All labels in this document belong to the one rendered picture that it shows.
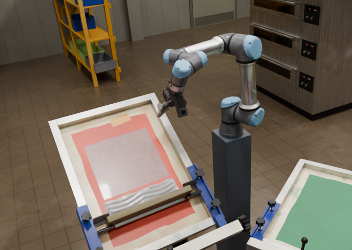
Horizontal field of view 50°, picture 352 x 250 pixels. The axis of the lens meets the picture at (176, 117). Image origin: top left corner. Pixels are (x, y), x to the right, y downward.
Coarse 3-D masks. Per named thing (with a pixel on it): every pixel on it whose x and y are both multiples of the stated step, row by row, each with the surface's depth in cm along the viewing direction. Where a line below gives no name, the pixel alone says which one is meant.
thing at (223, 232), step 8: (232, 224) 170; (240, 224) 171; (216, 232) 167; (224, 232) 167; (232, 232) 168; (192, 240) 163; (200, 240) 164; (208, 240) 164; (216, 240) 165; (176, 248) 160; (184, 248) 160; (192, 248) 161; (200, 248) 162
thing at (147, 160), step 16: (112, 128) 197; (128, 128) 198; (144, 128) 200; (128, 144) 193; (144, 144) 195; (160, 144) 197; (128, 160) 188; (144, 160) 190; (160, 160) 191; (144, 176) 185; (160, 176) 186; (176, 176) 188; (176, 208) 179; (192, 208) 180; (160, 224) 173
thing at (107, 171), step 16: (96, 128) 195; (80, 144) 189; (96, 144) 190; (112, 144) 192; (96, 160) 185; (112, 160) 187; (96, 176) 181; (112, 176) 182; (128, 176) 184; (96, 192) 176; (112, 192) 178; (128, 192) 179; (128, 224) 171; (144, 224) 172; (112, 240) 165; (128, 240) 167
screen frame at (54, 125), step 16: (144, 96) 208; (96, 112) 196; (112, 112) 201; (64, 144) 183; (176, 144) 194; (64, 160) 178; (80, 192) 171; (208, 224) 173; (160, 240) 166; (176, 240) 167
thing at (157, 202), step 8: (176, 192) 172; (184, 192) 173; (152, 200) 168; (160, 200) 168; (168, 200) 171; (136, 208) 164; (144, 208) 165; (152, 208) 170; (112, 216) 161; (120, 216) 161; (128, 216) 164; (112, 224) 163
